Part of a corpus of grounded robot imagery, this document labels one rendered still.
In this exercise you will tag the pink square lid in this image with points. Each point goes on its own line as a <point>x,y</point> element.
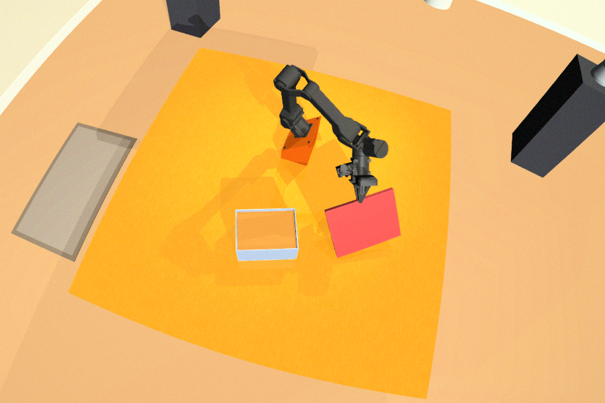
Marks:
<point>355,226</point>

